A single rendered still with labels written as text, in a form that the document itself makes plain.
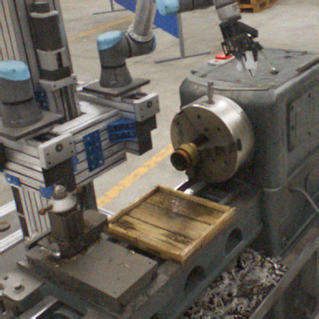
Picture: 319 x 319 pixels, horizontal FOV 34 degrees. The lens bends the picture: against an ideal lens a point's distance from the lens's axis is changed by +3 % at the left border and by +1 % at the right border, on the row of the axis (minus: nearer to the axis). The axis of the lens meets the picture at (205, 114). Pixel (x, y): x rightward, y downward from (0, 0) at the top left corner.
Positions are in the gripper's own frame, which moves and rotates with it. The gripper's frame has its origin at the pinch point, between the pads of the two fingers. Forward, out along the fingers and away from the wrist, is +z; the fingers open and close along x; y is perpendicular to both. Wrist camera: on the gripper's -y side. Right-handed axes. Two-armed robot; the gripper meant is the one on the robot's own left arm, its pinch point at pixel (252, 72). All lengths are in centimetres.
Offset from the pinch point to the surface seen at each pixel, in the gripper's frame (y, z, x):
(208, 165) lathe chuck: 9.8, 28.6, -25.6
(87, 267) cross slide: 71, 32, -26
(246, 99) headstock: -6.4, 10.0, -11.1
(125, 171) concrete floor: -101, 68, -218
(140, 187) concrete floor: -88, 77, -192
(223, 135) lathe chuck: 9.9, 17.9, -13.6
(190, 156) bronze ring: 21.7, 20.1, -21.2
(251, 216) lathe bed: 2, 54, -21
